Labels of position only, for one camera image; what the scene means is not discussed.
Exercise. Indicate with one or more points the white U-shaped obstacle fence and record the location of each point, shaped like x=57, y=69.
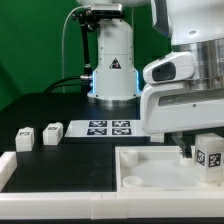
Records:
x=206, y=202

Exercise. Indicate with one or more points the white sheet with tags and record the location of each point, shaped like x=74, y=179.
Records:
x=110, y=128

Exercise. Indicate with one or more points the white square tabletop part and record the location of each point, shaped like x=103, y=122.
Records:
x=157, y=168

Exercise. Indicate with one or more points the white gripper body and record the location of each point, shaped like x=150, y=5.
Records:
x=172, y=107

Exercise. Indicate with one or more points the black camera on mount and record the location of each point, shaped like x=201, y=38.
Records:
x=106, y=9

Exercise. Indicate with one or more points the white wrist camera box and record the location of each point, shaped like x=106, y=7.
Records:
x=176, y=66

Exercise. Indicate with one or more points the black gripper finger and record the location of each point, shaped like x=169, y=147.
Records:
x=186, y=150

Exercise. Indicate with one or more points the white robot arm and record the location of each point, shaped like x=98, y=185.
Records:
x=195, y=26

